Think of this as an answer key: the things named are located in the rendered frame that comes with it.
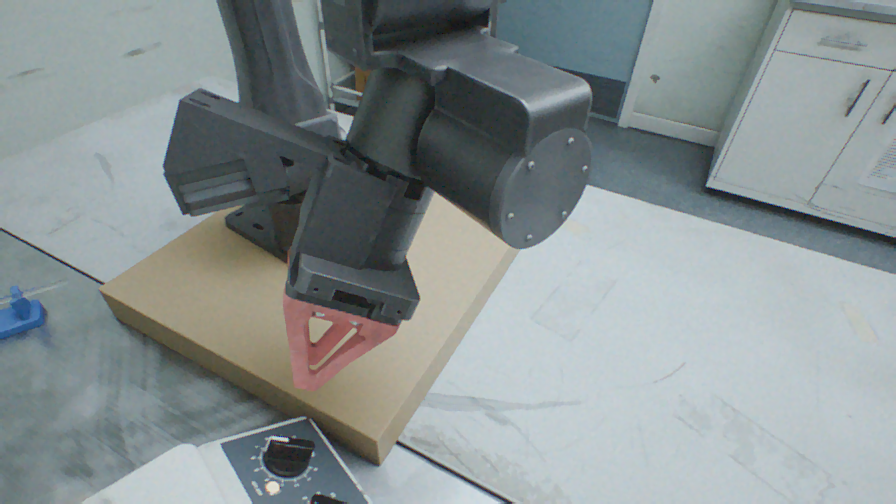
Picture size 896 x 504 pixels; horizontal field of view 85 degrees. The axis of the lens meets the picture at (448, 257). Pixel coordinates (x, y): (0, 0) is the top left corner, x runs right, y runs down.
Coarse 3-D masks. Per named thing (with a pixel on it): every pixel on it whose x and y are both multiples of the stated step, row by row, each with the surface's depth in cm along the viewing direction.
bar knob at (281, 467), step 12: (276, 444) 34; (288, 444) 34; (300, 444) 35; (312, 444) 35; (264, 456) 34; (276, 456) 34; (288, 456) 34; (300, 456) 35; (276, 468) 34; (288, 468) 34; (300, 468) 34
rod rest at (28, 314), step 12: (12, 288) 48; (12, 300) 47; (24, 300) 49; (36, 300) 50; (0, 312) 49; (12, 312) 49; (24, 312) 48; (36, 312) 49; (0, 324) 48; (12, 324) 48; (24, 324) 48; (36, 324) 49; (0, 336) 48
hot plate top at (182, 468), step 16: (176, 448) 31; (192, 448) 31; (160, 464) 31; (176, 464) 31; (192, 464) 31; (128, 480) 30; (144, 480) 30; (160, 480) 30; (176, 480) 30; (192, 480) 30; (208, 480) 30; (128, 496) 29; (144, 496) 29; (160, 496) 29; (176, 496) 29; (192, 496) 29; (208, 496) 29
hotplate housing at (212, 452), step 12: (288, 420) 39; (312, 420) 40; (252, 432) 36; (204, 444) 34; (216, 444) 34; (204, 456) 33; (216, 456) 33; (336, 456) 38; (216, 468) 32; (228, 468) 33; (216, 480) 32; (228, 480) 32; (228, 492) 31; (240, 492) 31
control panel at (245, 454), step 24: (264, 432) 36; (288, 432) 37; (312, 432) 38; (240, 456) 34; (312, 456) 36; (240, 480) 32; (264, 480) 33; (288, 480) 34; (312, 480) 34; (336, 480) 35
